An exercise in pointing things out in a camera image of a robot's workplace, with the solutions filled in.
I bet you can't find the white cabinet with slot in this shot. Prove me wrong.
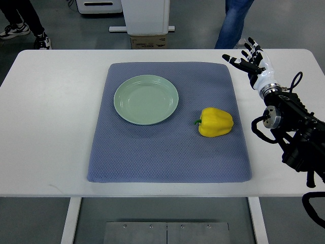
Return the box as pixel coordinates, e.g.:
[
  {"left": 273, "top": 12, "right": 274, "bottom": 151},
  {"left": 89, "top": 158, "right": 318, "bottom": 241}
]
[{"left": 76, "top": 0, "right": 122, "bottom": 14}]

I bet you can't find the blue textured mat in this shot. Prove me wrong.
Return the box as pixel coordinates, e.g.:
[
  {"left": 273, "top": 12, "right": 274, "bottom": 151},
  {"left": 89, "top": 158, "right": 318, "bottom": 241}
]
[{"left": 87, "top": 62, "right": 251, "bottom": 183}]

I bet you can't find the person in black trousers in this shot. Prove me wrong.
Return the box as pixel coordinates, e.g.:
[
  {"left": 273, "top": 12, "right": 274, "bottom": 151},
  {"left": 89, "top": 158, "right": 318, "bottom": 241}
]
[{"left": 1, "top": 0, "right": 52, "bottom": 50}]

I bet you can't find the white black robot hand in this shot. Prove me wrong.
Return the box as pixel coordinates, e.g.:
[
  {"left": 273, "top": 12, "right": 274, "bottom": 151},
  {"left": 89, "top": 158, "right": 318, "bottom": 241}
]
[{"left": 222, "top": 37, "right": 276, "bottom": 90}]

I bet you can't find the small grey floor plate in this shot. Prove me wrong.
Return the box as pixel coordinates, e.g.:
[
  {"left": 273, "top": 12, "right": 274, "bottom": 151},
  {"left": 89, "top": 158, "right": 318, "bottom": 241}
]
[{"left": 235, "top": 38, "right": 246, "bottom": 48}]

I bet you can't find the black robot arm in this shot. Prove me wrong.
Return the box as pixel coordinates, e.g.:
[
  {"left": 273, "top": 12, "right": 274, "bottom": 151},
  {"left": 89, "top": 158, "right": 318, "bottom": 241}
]
[{"left": 251, "top": 72, "right": 324, "bottom": 188}]

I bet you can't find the light green plate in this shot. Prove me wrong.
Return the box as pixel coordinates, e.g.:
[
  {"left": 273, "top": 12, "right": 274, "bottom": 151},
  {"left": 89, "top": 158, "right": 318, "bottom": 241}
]
[{"left": 113, "top": 75, "right": 179, "bottom": 126}]

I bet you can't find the left white table leg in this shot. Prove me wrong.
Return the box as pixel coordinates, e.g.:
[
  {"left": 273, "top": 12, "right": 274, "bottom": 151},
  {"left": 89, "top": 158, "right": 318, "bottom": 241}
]
[{"left": 61, "top": 197, "right": 82, "bottom": 244}]

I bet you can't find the white table leg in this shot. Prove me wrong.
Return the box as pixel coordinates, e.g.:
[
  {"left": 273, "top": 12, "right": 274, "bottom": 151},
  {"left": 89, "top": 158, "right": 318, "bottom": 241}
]
[
  {"left": 61, "top": 197, "right": 82, "bottom": 244},
  {"left": 248, "top": 197, "right": 269, "bottom": 244}
]

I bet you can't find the cardboard box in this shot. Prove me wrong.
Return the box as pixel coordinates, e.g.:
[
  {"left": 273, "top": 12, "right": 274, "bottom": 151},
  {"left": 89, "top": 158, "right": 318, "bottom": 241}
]
[{"left": 130, "top": 35, "right": 167, "bottom": 49}]

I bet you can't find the yellow bell pepper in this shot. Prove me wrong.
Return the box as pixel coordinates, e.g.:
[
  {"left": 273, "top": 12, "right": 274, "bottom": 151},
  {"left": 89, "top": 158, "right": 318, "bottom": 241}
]
[{"left": 194, "top": 107, "right": 234, "bottom": 137}]

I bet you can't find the person in blue jeans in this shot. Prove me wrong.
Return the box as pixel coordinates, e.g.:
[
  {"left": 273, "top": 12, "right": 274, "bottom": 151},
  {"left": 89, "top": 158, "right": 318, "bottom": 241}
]
[{"left": 214, "top": 0, "right": 254, "bottom": 49}]

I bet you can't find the right white table leg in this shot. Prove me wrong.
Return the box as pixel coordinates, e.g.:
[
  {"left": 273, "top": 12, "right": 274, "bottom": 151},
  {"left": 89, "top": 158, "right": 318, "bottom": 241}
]
[{"left": 248, "top": 197, "right": 269, "bottom": 244}]

